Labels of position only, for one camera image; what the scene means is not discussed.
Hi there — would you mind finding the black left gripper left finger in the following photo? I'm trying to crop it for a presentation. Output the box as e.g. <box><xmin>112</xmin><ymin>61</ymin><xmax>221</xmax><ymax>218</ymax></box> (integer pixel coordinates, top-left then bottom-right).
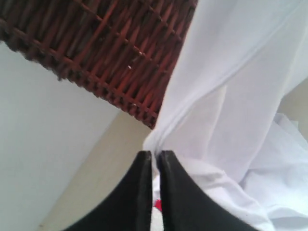
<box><xmin>65</xmin><ymin>151</ymin><xmax>153</xmax><ymax>231</ymax></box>

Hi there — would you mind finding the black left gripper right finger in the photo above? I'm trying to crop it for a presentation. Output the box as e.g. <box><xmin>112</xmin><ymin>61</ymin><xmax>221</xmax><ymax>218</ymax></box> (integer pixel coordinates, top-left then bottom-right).
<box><xmin>158</xmin><ymin>151</ymin><xmax>254</xmax><ymax>231</ymax></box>

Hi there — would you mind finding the white t-shirt red lettering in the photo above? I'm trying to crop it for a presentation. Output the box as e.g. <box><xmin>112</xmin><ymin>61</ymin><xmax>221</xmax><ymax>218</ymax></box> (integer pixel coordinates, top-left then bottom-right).
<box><xmin>143</xmin><ymin>0</ymin><xmax>308</xmax><ymax>231</ymax></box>

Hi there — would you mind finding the dark red wicker basket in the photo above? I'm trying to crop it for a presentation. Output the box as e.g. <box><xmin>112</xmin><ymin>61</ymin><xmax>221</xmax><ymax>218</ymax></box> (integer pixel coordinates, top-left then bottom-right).
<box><xmin>0</xmin><ymin>0</ymin><xmax>197</xmax><ymax>128</ymax></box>

